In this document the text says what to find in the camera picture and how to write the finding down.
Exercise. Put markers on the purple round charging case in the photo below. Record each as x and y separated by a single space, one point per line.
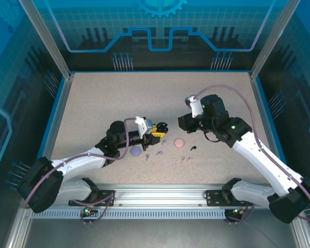
136 151

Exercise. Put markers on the pink round charging case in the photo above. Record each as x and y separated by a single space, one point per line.
180 142

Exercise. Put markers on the right arm base wiring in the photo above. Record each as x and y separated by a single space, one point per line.
251 210

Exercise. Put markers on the left arm base wiring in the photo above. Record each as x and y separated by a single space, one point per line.
103 200

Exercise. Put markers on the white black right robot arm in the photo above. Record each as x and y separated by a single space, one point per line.
263 160

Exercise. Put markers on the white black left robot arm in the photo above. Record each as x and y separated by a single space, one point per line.
75 161

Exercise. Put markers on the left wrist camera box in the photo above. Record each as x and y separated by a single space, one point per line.
142 124

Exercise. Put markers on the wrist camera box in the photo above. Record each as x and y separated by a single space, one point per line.
142 124
196 108

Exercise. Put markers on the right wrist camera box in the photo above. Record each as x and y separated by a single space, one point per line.
196 108

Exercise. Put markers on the aluminium side frame rail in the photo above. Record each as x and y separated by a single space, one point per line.
261 111
59 111

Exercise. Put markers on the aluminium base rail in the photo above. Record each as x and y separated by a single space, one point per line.
160 196

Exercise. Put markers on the aluminium frame post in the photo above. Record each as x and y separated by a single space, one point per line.
49 41
271 41

